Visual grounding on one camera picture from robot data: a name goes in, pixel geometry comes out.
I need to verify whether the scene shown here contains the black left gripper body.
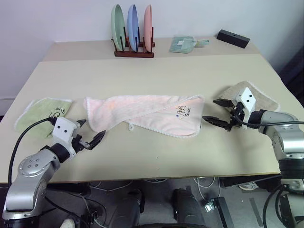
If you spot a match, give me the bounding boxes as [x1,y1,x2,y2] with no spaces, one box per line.
[70,134,93,155]

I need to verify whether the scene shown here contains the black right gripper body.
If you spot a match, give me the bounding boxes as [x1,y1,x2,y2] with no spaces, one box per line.
[226,102,248,132]

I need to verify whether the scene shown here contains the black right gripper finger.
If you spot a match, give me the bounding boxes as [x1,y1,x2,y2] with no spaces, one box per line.
[202,115,231,130]
[212,99,237,110]

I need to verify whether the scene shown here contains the beige towel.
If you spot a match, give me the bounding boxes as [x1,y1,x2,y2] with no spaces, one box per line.
[217,80,280,113]

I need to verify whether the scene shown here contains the green towel with embroidery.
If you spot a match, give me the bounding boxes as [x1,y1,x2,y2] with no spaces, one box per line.
[14,96,73,139]

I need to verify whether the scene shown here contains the pink towel with embroidery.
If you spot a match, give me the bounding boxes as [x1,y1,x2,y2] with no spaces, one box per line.
[83,94,206,139]

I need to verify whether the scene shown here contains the paper tag on cloth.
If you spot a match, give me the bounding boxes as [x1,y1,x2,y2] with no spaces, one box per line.
[194,38,211,48]

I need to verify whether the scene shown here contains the black rectangular box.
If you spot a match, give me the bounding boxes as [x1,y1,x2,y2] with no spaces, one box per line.
[216,29,251,49]

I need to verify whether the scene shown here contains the dark blue chair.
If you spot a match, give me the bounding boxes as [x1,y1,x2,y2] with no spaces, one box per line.
[277,46,304,98]

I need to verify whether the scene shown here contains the white shoe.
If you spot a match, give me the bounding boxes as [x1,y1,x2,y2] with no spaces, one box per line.
[61,218,76,228]
[238,181,259,191]

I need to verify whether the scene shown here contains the folded pale green cloth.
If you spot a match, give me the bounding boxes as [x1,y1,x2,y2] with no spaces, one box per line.
[169,35,197,54]

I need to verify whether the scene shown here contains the dark rounded shape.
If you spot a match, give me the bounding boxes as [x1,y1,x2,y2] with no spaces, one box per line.
[171,187,205,228]
[113,188,146,228]

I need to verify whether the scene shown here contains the dark wooden plate rack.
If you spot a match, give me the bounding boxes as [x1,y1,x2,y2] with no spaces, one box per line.
[114,26,156,58]

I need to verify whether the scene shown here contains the black metal bar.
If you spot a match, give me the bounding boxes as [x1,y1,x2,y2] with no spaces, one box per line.
[212,196,235,228]

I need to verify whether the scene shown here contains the grey tape strip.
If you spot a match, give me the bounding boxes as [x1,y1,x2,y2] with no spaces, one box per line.
[249,198,265,227]

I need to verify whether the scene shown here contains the green plate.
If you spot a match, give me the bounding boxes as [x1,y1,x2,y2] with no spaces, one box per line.
[110,3,126,52]

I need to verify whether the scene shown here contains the pink plate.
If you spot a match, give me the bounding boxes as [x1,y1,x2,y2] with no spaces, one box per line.
[143,4,154,54]

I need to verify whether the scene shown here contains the blue plate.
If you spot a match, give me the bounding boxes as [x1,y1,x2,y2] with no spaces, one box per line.
[126,3,140,52]

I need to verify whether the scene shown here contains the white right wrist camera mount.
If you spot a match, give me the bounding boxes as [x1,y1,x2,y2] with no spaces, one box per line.
[233,87,257,130]

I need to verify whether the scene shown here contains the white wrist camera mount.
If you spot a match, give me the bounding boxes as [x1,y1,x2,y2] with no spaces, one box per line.
[233,87,257,130]
[51,116,82,156]

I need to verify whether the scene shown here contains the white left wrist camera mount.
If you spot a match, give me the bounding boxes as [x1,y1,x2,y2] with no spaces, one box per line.
[51,116,82,156]

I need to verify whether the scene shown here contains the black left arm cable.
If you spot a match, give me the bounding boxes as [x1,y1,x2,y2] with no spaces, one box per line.
[8,117,57,186]

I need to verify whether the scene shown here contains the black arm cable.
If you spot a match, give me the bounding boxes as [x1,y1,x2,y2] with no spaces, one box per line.
[8,117,57,186]
[232,114,304,128]

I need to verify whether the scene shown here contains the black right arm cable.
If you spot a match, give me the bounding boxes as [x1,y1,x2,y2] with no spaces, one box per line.
[232,114,304,128]

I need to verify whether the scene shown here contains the white floor cable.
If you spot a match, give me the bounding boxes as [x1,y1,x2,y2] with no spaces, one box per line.
[89,180,134,191]
[192,176,216,203]

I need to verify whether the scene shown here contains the black table frame beam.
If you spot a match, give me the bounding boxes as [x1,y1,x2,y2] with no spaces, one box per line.
[219,175,283,189]

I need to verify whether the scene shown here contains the small metal bracket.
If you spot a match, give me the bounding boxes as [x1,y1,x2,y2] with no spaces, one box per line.
[201,200,215,212]

